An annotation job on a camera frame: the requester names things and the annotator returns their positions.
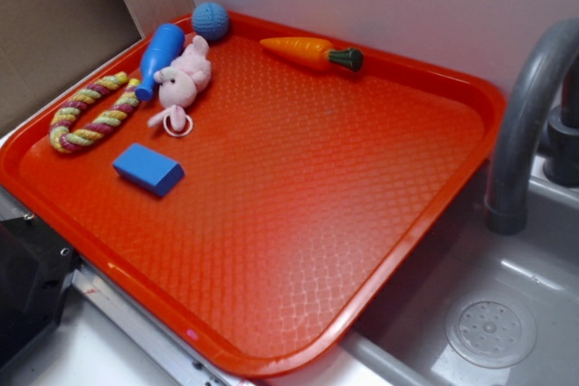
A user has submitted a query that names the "orange toy carrot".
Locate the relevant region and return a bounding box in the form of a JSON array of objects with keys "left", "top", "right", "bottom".
[{"left": 260, "top": 37, "right": 364, "bottom": 72}]

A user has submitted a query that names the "orange plastic tray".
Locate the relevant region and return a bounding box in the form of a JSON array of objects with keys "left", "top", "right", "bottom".
[{"left": 1, "top": 14, "right": 505, "bottom": 379}]

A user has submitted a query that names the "brown cardboard panel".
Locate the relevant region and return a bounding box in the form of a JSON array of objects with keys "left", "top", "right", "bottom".
[{"left": 1, "top": 0, "right": 140, "bottom": 134}]

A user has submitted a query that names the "blue rectangular block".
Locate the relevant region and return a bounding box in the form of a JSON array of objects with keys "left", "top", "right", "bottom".
[{"left": 112, "top": 144, "right": 185, "bottom": 197}]

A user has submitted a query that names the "grey toy faucet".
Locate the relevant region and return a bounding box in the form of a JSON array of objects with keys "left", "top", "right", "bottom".
[{"left": 485, "top": 18, "right": 578, "bottom": 235}]

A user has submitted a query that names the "multicolour rope toy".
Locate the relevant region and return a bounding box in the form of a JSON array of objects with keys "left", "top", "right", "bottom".
[{"left": 48, "top": 71, "right": 140, "bottom": 154}]

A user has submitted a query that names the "blue crochet ball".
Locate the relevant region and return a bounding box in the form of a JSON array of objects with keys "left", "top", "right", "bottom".
[{"left": 192, "top": 2, "right": 230, "bottom": 42}]

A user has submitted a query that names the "blue plastic bottle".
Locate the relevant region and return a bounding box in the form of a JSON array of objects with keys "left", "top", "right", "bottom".
[{"left": 135, "top": 24, "right": 185, "bottom": 102}]

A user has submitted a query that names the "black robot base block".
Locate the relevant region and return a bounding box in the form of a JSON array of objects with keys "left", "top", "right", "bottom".
[{"left": 1, "top": 217, "right": 79, "bottom": 370}]

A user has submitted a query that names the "pink plush toy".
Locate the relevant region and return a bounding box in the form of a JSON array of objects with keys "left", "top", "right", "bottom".
[{"left": 147, "top": 34, "right": 212, "bottom": 137}]

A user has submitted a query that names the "grey toy sink basin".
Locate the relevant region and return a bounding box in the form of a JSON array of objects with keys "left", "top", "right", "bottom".
[{"left": 342, "top": 170, "right": 578, "bottom": 385}]

